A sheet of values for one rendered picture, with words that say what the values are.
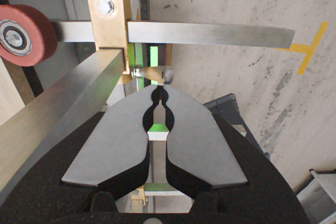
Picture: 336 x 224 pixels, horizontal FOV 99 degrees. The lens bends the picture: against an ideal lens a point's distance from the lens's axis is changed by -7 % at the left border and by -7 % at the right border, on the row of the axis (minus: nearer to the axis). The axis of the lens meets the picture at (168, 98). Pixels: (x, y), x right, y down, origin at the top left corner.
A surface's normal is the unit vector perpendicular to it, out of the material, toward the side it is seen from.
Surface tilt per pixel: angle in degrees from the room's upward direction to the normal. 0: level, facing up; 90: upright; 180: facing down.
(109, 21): 0
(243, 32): 0
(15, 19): 0
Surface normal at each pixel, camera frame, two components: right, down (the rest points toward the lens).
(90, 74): 0.04, -0.85
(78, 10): 0.02, 0.53
